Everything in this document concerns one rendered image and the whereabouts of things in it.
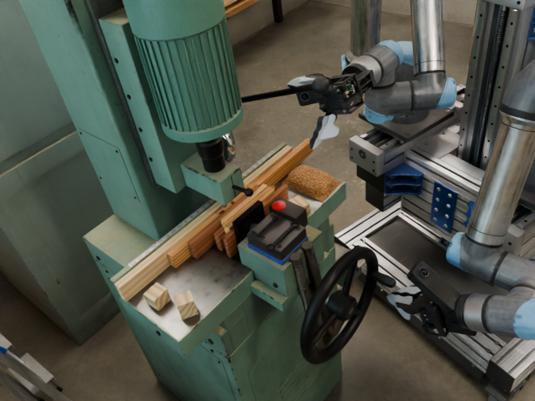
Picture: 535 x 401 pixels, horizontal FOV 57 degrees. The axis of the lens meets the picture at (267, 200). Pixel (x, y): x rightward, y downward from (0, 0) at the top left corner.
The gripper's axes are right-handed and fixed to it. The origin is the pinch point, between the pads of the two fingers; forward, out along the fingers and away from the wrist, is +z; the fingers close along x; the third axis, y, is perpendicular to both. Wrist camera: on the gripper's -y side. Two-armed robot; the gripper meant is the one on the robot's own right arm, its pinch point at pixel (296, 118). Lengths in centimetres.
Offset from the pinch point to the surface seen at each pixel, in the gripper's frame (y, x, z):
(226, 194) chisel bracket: -15.0, 11.2, 14.6
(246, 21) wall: -265, 13, -228
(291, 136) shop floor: -148, 71, -127
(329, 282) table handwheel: 10.4, 28.9, 16.7
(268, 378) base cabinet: -22, 67, 23
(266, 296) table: -4.8, 32.2, 22.5
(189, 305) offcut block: -9.2, 23.2, 37.4
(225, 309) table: -9.3, 30.4, 30.5
